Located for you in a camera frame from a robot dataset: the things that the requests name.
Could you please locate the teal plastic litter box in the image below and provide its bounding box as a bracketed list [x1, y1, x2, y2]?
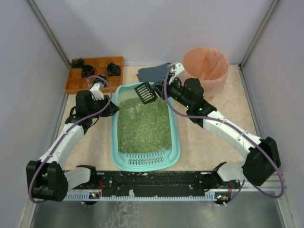
[111, 83, 181, 172]

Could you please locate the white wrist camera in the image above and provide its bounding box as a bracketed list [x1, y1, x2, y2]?
[168, 62, 185, 79]
[90, 82, 104, 100]

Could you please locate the black rail base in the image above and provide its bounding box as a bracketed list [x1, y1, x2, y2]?
[74, 171, 240, 197]

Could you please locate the wooden compartment tray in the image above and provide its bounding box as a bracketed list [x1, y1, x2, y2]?
[65, 57, 124, 95]

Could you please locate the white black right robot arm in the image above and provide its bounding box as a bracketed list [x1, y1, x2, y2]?
[111, 78, 281, 186]

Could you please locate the orange bagged trash bin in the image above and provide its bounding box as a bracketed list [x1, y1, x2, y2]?
[182, 47, 229, 99]

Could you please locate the black slotted litter scoop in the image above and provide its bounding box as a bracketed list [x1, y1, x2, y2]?
[134, 82, 157, 105]

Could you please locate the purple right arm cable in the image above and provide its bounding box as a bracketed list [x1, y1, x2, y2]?
[163, 67, 287, 206]

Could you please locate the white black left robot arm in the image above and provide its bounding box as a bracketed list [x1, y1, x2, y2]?
[26, 90, 118, 204]

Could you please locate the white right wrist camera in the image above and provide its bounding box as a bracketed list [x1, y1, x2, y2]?
[168, 62, 185, 79]

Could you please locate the dark patterned rolled cloth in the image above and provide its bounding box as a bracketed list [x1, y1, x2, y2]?
[99, 75, 107, 81]

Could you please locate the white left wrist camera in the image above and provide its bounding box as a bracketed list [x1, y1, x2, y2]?
[90, 82, 104, 100]

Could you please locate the folded dark grey cloth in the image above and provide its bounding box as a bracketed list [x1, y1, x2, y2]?
[137, 63, 176, 83]

